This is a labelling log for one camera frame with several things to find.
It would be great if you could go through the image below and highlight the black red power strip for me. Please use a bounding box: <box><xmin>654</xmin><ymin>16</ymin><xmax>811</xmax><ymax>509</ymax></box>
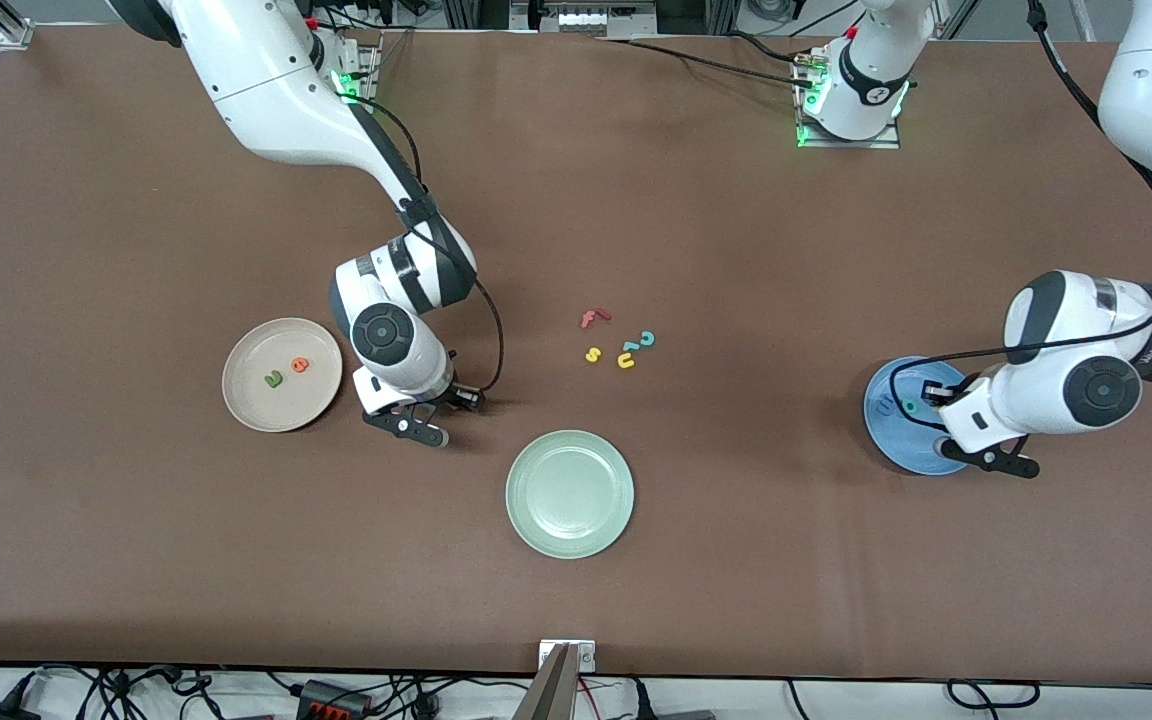
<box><xmin>298</xmin><ymin>680</ymin><xmax>373</xmax><ymax>719</ymax></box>

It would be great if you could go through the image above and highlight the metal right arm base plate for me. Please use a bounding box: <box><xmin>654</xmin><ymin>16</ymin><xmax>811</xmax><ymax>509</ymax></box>
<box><xmin>311</xmin><ymin>30</ymin><xmax>382</xmax><ymax>111</ymax></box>

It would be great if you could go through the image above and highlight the small metal table bracket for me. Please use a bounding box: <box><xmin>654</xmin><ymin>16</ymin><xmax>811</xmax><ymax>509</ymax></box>
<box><xmin>539</xmin><ymin>640</ymin><xmax>597</xmax><ymax>673</ymax></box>

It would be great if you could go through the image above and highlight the light green round plate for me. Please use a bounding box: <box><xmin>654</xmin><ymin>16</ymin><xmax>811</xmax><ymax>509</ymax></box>
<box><xmin>505</xmin><ymin>429</ymin><xmax>635</xmax><ymax>560</ymax></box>

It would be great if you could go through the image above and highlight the grey metal post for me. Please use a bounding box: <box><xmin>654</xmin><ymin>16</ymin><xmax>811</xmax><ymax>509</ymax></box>
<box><xmin>514</xmin><ymin>645</ymin><xmax>579</xmax><ymax>720</ymax></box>

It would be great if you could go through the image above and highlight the short black table cable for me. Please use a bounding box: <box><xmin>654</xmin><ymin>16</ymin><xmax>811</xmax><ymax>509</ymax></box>
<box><xmin>731</xmin><ymin>32</ymin><xmax>817</xmax><ymax>63</ymax></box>

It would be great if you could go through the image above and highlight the blue round plate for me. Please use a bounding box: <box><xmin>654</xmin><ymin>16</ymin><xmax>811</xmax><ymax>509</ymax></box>
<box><xmin>863</xmin><ymin>356</ymin><xmax>977</xmax><ymax>477</ymax></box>

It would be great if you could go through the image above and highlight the beige brown round plate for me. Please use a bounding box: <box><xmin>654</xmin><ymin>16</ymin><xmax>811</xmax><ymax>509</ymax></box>
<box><xmin>222</xmin><ymin>318</ymin><xmax>344</xmax><ymax>434</ymax></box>

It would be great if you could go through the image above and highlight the aluminium frame profile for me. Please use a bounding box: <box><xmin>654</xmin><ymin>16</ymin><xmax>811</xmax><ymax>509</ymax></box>
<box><xmin>0</xmin><ymin>0</ymin><xmax>34</xmax><ymax>49</ymax></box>

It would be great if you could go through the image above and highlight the long black table cable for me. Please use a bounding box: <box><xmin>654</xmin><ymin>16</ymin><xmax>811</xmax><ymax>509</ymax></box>
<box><xmin>601</xmin><ymin>38</ymin><xmax>817</xmax><ymax>86</ymax></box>

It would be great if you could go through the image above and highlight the black looped floor cable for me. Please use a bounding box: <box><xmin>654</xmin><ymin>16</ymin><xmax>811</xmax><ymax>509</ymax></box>
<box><xmin>946</xmin><ymin>680</ymin><xmax>1042</xmax><ymax>711</ymax></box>

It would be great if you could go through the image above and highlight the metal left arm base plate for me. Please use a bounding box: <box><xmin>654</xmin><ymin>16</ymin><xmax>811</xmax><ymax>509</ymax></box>
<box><xmin>794</xmin><ymin>45</ymin><xmax>902</xmax><ymax>151</ymax></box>

